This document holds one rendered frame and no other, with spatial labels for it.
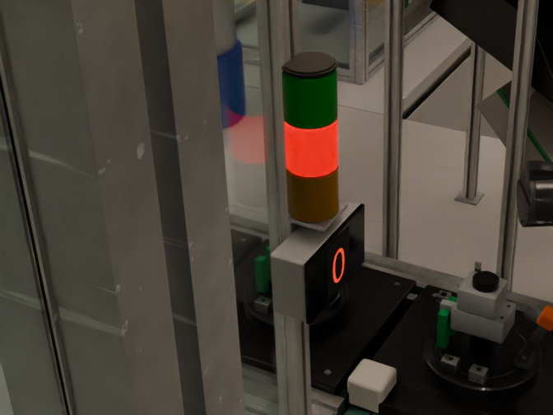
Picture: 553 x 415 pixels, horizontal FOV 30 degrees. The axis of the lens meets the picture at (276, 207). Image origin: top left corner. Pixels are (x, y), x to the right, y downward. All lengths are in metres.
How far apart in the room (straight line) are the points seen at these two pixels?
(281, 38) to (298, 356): 0.36
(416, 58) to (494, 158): 0.47
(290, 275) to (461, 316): 0.30
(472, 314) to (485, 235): 0.51
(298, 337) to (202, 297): 0.92
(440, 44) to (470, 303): 1.27
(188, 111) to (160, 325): 0.03
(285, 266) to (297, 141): 0.12
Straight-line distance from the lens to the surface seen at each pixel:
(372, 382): 1.21
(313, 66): 0.92
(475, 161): 1.76
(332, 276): 1.02
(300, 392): 1.15
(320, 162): 0.95
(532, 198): 1.04
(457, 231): 1.71
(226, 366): 0.19
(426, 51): 2.36
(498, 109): 1.36
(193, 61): 0.15
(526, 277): 1.62
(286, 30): 0.92
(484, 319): 1.21
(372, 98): 2.14
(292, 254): 0.98
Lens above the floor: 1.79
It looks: 32 degrees down
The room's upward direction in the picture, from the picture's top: 3 degrees counter-clockwise
